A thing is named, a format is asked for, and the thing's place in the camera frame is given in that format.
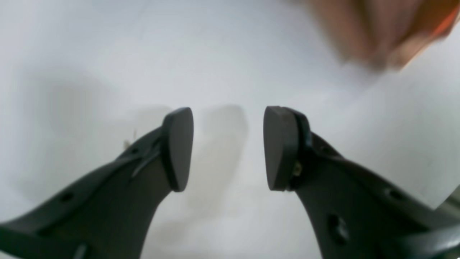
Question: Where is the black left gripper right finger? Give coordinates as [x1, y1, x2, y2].
[263, 106, 459, 259]

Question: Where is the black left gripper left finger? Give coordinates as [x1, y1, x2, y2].
[0, 108, 194, 259]

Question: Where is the peach T-shirt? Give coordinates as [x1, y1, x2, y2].
[306, 0, 459, 69]

